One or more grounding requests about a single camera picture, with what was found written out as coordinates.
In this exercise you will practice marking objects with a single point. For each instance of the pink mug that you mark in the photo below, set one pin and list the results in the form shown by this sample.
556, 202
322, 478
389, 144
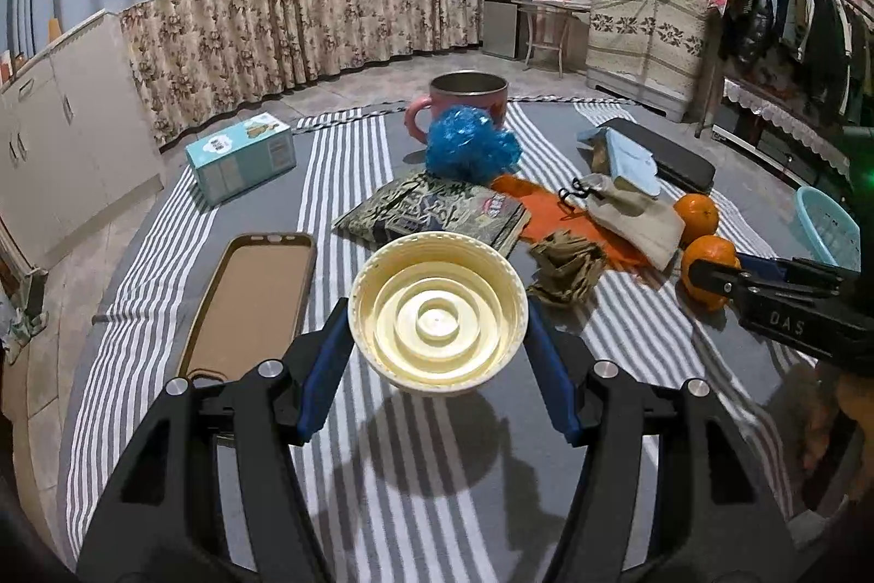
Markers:
471, 95

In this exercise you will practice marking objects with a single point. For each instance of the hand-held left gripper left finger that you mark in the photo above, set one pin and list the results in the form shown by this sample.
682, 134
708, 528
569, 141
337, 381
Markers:
331, 364

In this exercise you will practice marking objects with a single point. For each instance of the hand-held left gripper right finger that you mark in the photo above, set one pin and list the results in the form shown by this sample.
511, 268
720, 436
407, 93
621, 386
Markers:
550, 375

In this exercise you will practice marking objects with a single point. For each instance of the grey water dispenser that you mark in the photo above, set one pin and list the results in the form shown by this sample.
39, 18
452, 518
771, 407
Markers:
505, 2

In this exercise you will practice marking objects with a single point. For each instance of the small metal side table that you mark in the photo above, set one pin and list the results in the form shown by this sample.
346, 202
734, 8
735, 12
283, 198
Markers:
550, 7

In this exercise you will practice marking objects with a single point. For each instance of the light blue cardboard box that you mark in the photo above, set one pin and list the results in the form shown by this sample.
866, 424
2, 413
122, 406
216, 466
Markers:
239, 159

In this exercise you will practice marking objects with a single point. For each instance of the orange cloth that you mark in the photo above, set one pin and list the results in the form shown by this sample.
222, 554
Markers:
546, 214

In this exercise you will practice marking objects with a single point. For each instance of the metal clothes rack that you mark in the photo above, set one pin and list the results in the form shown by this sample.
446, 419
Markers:
703, 112

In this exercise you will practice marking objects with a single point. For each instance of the low cabinet with lace cloth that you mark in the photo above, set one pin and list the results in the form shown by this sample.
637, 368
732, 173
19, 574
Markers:
771, 125

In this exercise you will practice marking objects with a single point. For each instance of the black flat case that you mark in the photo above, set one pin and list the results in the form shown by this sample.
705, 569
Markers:
683, 163

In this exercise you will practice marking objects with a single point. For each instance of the crumpled brown paper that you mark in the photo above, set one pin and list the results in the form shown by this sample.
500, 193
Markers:
567, 269

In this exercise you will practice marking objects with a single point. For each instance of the beige crumpled cloth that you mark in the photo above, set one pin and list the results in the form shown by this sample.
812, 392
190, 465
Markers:
635, 217

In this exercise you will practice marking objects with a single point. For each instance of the blue and floral curtain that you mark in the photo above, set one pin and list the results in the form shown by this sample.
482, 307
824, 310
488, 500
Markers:
273, 9

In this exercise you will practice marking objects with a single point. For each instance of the dark printed snack packet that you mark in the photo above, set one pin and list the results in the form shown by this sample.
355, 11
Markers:
437, 207

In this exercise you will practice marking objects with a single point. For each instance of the white cabinet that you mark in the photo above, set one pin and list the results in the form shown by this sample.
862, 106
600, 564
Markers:
68, 132

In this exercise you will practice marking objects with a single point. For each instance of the cream round plastic lid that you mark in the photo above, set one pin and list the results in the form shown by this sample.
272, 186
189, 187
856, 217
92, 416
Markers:
437, 316

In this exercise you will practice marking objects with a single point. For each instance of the row of hanging clothes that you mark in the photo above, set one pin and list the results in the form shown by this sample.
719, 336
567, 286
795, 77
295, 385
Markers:
799, 23

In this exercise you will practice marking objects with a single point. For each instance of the cabinet with patterned cover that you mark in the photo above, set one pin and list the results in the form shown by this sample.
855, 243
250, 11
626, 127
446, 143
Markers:
642, 43

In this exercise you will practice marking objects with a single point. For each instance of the grey white striped mat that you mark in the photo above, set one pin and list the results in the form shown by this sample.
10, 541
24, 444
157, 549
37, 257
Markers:
423, 467

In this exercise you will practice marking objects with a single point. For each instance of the brown phone case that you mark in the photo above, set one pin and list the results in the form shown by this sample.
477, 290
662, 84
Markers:
252, 296

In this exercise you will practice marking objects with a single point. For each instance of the blue crumpled plastic mesh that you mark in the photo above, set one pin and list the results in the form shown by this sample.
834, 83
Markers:
471, 142

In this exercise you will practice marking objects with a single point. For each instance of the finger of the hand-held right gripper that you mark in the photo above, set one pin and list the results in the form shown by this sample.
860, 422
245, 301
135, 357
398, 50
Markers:
717, 279
785, 267

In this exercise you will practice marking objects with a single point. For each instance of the orange fruit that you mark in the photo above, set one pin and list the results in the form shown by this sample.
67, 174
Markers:
696, 217
707, 252

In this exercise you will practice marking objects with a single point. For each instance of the light blue plastic basket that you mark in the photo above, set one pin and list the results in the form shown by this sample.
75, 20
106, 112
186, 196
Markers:
826, 228

